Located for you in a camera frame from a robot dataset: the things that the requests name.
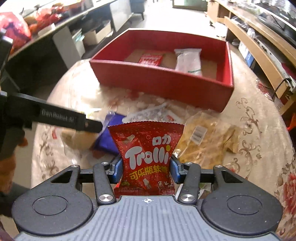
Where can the blue white box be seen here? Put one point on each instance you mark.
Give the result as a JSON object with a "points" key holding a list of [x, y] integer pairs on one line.
{"points": [[247, 56]]}

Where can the silver white snack packet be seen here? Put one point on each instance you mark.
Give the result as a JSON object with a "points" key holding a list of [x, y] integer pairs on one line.
{"points": [[188, 61]]}

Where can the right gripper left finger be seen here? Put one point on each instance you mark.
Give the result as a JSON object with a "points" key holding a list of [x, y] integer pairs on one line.
{"points": [[104, 175]]}

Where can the Kaprono wafer packet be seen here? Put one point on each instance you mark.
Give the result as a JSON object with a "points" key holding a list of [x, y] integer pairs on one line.
{"points": [[158, 113]]}

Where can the white storage bin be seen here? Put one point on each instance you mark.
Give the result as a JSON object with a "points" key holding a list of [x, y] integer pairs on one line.
{"points": [[78, 38]]}

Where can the round pastry bun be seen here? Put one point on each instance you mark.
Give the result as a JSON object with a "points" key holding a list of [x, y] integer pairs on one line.
{"points": [[78, 140]]}

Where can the open cardboard box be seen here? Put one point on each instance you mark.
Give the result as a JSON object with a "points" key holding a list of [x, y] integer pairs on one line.
{"points": [[98, 33]]}

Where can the red plastic bag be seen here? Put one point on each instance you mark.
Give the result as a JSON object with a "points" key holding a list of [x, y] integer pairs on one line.
{"points": [[16, 29]]}

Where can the purple foil snack bag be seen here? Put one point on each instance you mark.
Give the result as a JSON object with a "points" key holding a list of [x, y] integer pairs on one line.
{"points": [[105, 142]]}

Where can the red Trolli gummy bag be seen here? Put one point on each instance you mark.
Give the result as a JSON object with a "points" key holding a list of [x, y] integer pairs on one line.
{"points": [[146, 148]]}

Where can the clear bag yellow waffle snacks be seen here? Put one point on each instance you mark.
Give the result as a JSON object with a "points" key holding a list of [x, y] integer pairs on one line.
{"points": [[206, 139]]}

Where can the long red snack packet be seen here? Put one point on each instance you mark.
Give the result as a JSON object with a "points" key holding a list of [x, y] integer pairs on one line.
{"points": [[153, 58]]}

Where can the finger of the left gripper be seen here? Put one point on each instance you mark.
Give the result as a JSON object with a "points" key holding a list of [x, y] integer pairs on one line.
{"points": [[20, 111]]}

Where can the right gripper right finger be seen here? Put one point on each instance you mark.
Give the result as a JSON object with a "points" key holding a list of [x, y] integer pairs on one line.
{"points": [[188, 176]]}

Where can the grey sofa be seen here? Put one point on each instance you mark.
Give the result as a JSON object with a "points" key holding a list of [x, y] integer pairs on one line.
{"points": [[137, 7]]}

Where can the red cardboard box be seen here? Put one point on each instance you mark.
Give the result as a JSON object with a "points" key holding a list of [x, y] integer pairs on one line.
{"points": [[117, 65]]}

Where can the flat screen television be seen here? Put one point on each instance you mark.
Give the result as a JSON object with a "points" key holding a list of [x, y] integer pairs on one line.
{"points": [[283, 12]]}

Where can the wooden TV stand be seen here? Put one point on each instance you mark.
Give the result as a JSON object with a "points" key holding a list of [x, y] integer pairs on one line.
{"points": [[263, 34]]}

